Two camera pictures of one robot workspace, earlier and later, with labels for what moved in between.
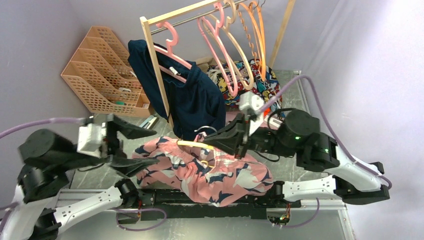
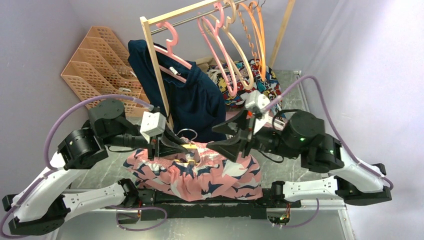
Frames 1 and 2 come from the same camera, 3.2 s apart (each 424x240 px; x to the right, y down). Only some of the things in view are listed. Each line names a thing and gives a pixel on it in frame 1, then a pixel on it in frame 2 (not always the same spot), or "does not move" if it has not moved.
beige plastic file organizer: (101, 75) does not move
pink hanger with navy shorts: (170, 44) does not move
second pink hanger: (216, 30) does not move
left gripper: (128, 166) -> (162, 149)
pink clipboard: (230, 115) does not move
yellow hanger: (199, 145) -> (188, 146)
